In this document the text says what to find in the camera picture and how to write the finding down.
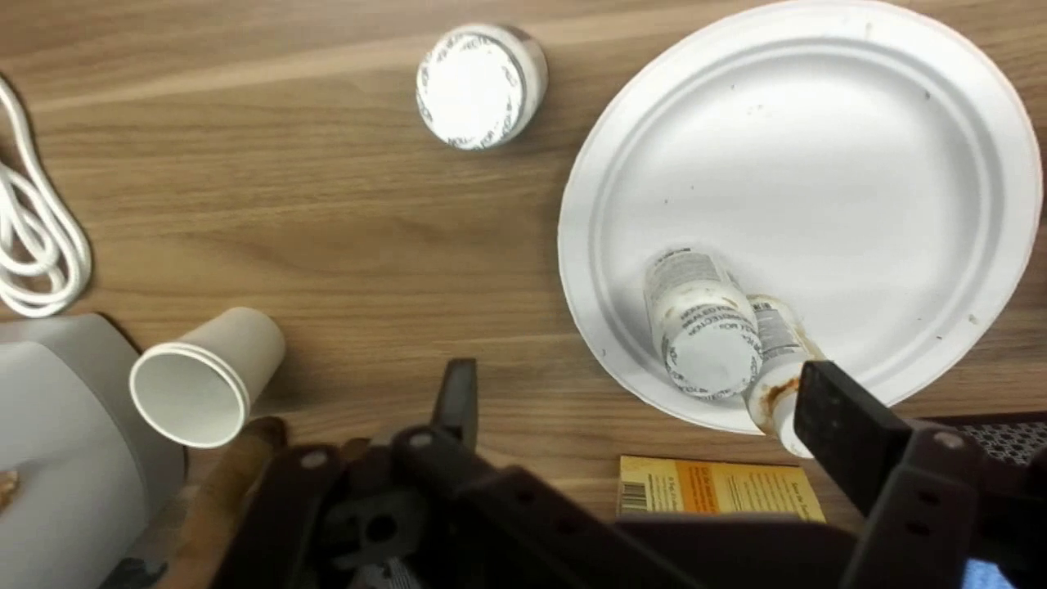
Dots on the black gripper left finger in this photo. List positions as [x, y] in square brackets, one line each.
[458, 398]

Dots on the white paper cup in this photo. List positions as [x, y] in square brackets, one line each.
[200, 378]

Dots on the small white pill bottle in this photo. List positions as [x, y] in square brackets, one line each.
[780, 349]

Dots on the white indoor planter with lamp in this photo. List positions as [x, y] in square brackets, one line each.
[68, 458]

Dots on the white pill bottle blue label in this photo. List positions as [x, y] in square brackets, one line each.
[475, 86]

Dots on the open yellow cardboard box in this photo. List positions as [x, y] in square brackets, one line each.
[721, 488]

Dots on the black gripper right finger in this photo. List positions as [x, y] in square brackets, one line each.
[844, 429]

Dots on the white paper plate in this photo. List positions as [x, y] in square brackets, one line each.
[829, 164]

